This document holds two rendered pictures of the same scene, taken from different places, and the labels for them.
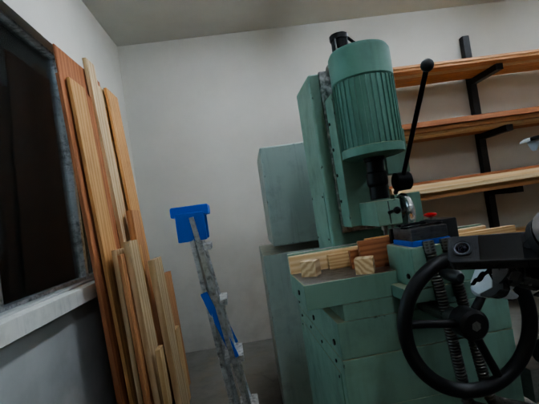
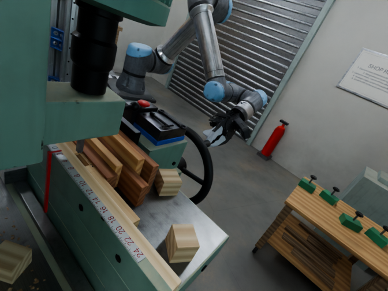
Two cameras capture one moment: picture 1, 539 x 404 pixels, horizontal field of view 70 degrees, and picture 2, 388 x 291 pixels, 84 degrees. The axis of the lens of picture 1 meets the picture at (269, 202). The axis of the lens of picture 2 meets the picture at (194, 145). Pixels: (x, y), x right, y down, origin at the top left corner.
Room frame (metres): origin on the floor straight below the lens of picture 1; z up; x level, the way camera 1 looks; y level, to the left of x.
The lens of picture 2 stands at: (1.25, 0.02, 1.21)
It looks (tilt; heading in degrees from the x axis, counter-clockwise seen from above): 27 degrees down; 215
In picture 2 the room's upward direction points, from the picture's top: 24 degrees clockwise
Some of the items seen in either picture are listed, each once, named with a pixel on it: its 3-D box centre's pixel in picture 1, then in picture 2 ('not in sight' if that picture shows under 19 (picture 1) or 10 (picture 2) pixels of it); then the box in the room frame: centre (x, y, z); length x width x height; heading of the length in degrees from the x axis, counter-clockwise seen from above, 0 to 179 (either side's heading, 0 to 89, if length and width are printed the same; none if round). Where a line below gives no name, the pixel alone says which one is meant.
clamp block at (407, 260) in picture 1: (428, 260); (148, 145); (0.91, -0.35, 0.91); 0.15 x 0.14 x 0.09; 96
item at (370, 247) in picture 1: (406, 248); (114, 145); (1.01, -0.34, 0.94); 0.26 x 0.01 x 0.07; 96
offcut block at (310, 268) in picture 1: (310, 268); (181, 242); (1.02, -0.08, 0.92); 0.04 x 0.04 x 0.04; 63
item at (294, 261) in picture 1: (390, 248); (63, 159); (1.12, -0.33, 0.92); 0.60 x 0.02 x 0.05; 96
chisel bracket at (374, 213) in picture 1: (380, 215); (71, 114); (1.12, -0.32, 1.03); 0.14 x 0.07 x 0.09; 6
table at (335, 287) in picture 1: (414, 274); (116, 165); (0.99, -0.34, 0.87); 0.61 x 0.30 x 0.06; 96
